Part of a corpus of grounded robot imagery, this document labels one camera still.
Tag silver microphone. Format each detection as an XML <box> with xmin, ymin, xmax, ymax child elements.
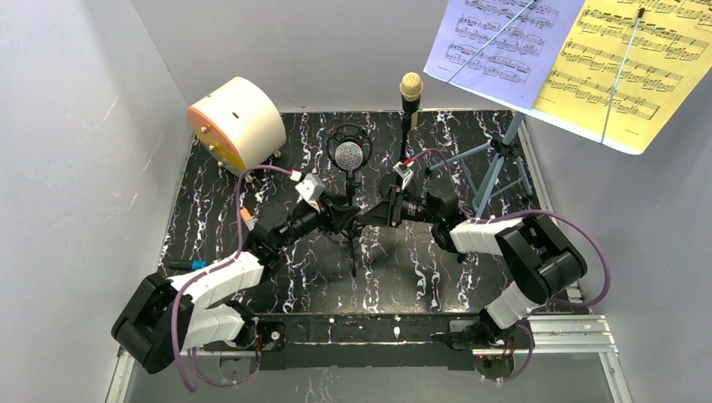
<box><xmin>325</xmin><ymin>124</ymin><xmax>374</xmax><ymax>278</ymax></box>

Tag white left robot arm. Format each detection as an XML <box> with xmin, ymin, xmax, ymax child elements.
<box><xmin>111</xmin><ymin>192</ymin><xmax>361</xmax><ymax>374</ymax></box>

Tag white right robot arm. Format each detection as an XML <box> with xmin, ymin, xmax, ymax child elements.
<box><xmin>356</xmin><ymin>187</ymin><xmax>588</xmax><ymax>349</ymax></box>

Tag beige microphone on round stand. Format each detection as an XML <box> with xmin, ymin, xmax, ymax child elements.
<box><xmin>379</xmin><ymin>72</ymin><xmax>423</xmax><ymax>200</ymax></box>

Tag blue music stand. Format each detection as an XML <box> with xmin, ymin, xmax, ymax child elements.
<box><xmin>424</xmin><ymin>112</ymin><xmax>534</xmax><ymax>218</ymax></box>

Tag white and orange drum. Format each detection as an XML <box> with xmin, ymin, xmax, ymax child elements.
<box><xmin>187</xmin><ymin>76</ymin><xmax>286</xmax><ymax>175</ymax></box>

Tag black and blue marker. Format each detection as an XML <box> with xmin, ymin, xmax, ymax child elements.
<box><xmin>164</xmin><ymin>259</ymin><xmax>208</xmax><ymax>271</ymax></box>

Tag lavender sheet music page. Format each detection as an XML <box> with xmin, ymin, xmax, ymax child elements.
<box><xmin>424</xmin><ymin>0</ymin><xmax>584</xmax><ymax>110</ymax></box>

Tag yellow sheet music page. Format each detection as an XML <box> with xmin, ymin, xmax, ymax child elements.
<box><xmin>532</xmin><ymin>1</ymin><xmax>711</xmax><ymax>154</ymax></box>

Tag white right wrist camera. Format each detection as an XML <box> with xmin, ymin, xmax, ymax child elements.
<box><xmin>394</xmin><ymin>160</ymin><xmax>414</xmax><ymax>191</ymax></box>

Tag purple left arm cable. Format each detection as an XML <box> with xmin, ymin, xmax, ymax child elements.
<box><xmin>170</xmin><ymin>165</ymin><xmax>295</xmax><ymax>394</ymax></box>

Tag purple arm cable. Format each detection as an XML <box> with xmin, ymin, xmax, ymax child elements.
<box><xmin>170</xmin><ymin>165</ymin><xmax>295</xmax><ymax>394</ymax></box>
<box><xmin>408</xmin><ymin>148</ymin><xmax>612</xmax><ymax>383</ymax></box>

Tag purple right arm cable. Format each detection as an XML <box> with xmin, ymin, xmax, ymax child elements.
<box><xmin>408</xmin><ymin>148</ymin><xmax>612</xmax><ymax>383</ymax></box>

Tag aluminium frame rail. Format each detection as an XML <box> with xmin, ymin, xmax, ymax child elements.
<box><xmin>107</xmin><ymin>314</ymin><xmax>631</xmax><ymax>402</ymax></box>

